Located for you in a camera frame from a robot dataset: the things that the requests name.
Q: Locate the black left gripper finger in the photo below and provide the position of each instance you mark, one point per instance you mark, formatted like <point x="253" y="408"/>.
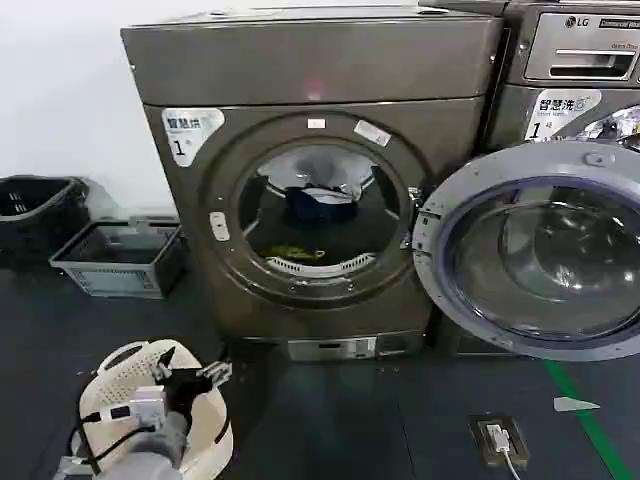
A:
<point x="215" y="373"/>
<point x="166" y="361"/>

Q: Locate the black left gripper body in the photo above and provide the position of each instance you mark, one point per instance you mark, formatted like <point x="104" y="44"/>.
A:
<point x="182" y="384"/>

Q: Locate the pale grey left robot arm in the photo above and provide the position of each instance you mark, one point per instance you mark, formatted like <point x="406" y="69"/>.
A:
<point x="150" y="445"/>

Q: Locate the white perforated laundry basket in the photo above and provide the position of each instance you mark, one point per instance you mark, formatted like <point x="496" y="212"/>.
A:
<point x="207" y="425"/>

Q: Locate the grey slatted plastic crate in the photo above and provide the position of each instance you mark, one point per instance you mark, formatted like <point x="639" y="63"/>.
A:
<point x="120" y="277"/>

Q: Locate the yellow-green garment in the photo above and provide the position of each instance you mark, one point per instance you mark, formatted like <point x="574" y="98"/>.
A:
<point x="292" y="250"/>

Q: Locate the dark blue garment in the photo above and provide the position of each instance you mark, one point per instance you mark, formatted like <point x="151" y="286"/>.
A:
<point x="320" y="207"/>

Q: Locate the black plastic laundry basket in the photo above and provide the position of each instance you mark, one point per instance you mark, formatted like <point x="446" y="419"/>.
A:
<point x="30" y="200"/>

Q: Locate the white garment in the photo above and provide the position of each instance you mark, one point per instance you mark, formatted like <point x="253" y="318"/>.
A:
<point x="320" y="167"/>

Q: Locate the floor power socket box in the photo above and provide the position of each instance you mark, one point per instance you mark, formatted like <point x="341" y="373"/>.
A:
<point x="500" y="440"/>

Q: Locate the grey front-load dryer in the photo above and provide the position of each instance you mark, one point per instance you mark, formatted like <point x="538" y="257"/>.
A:
<point x="320" y="75"/>

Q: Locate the round glass dryer door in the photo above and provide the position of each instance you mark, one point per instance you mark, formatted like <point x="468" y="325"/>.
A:
<point x="545" y="250"/>

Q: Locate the white arrow floor sticker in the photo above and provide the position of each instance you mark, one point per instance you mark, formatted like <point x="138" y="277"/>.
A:
<point x="572" y="403"/>

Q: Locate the green floor tape line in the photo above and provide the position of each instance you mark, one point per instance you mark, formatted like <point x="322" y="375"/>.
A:
<point x="580" y="415"/>

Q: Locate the grey washer with control panel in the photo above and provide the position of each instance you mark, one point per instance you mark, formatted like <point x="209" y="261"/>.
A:
<point x="560" y="30"/>

